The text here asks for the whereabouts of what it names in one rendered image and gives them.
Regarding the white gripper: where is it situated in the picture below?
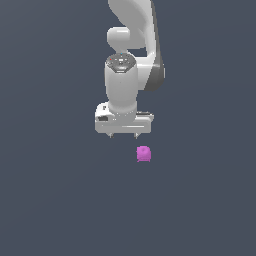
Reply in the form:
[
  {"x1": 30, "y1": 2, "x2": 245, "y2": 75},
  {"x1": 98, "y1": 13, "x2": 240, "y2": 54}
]
[{"x1": 94, "y1": 101, "x2": 155, "y2": 140}]

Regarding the small magenta object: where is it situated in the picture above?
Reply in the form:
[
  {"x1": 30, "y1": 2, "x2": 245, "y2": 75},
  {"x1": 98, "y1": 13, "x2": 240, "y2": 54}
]
[{"x1": 136, "y1": 145, "x2": 152, "y2": 163}]

